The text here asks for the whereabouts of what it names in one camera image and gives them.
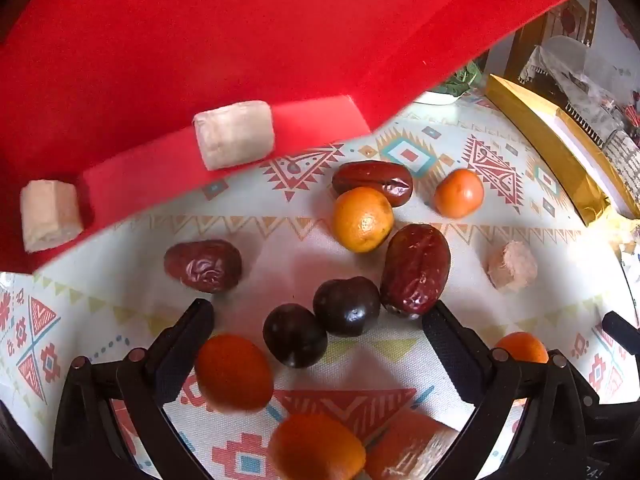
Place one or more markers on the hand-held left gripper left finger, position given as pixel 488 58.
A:
pixel 182 350

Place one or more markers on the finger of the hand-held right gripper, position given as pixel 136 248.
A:
pixel 620 327

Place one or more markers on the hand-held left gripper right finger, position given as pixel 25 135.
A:
pixel 450 355

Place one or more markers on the small orange mandarin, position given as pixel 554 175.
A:
pixel 458 193
pixel 316 447
pixel 233 373
pixel 521 347
pixel 362 219

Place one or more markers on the red jujube date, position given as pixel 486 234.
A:
pixel 370 175
pixel 203 266
pixel 415 272

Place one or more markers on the beige pastry piece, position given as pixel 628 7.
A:
pixel 512 272

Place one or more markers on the red cardboard box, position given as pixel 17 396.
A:
pixel 200 35

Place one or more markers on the patterned tablecloth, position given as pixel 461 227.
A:
pixel 300 262

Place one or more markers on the beige pastry cube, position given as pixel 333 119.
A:
pixel 50 215

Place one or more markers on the gold cardboard box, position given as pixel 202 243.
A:
pixel 540 125

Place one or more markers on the beige pastry block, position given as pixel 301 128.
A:
pixel 234 134

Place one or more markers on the white plate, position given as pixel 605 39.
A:
pixel 440 97

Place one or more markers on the chair with lace cover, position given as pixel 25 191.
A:
pixel 565 65

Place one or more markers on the green leafy vegetables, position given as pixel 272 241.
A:
pixel 462 77

